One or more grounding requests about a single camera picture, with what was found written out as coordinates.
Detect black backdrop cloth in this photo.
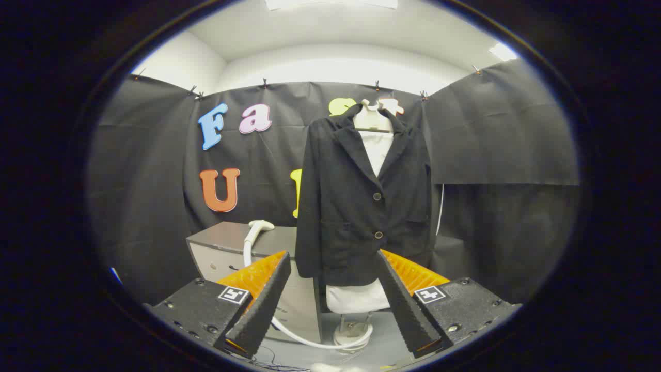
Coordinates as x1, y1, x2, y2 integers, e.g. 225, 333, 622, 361
88, 59, 580, 305

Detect small ceiling light panel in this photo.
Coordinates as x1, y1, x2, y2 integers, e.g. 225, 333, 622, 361
488, 42, 518, 63

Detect mannequin stand base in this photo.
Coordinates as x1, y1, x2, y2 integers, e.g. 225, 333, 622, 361
333, 312, 373, 348

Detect long ceiling light panel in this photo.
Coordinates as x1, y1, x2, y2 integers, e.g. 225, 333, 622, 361
266, 0, 398, 11

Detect black jacket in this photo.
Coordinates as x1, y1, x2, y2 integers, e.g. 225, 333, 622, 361
294, 103, 433, 287

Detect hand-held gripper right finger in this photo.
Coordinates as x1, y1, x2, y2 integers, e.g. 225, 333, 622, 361
376, 249, 521, 360

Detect white mannequin torso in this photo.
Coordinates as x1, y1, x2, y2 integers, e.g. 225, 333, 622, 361
325, 99, 397, 314

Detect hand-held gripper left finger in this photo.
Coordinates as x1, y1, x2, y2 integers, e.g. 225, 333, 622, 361
147, 251, 292, 360

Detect white garment steamer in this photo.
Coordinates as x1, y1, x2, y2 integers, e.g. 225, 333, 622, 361
243, 220, 374, 350

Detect black floor cables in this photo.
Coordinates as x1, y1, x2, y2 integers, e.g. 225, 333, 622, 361
230, 345, 310, 371

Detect grey cabinet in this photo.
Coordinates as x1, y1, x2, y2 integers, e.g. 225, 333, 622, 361
186, 222, 323, 344

